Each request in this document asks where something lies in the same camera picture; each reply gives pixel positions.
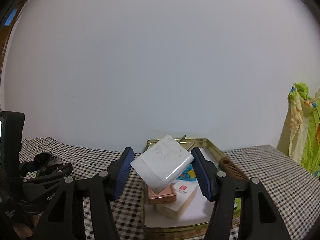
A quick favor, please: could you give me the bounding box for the copper metal lighter case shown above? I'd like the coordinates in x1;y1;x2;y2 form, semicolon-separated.
148;184;177;205

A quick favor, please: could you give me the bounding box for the brown wooden comb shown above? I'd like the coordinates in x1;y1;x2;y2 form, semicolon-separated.
219;157;248;181

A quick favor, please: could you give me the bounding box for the green cartoon sticker card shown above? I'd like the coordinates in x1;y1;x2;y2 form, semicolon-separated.
234;198;241;213

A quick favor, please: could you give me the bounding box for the white box with red label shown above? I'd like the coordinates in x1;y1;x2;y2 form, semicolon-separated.
156;180;198;220

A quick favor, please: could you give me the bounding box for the checkered tablecloth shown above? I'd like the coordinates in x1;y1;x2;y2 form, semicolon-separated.
18;137;319;239

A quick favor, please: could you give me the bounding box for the green yellow patterned cloth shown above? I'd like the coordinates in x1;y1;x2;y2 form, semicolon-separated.
277;82;319;178

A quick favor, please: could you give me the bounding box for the white usb charger plug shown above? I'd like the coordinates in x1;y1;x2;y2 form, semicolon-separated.
130;134;194;194

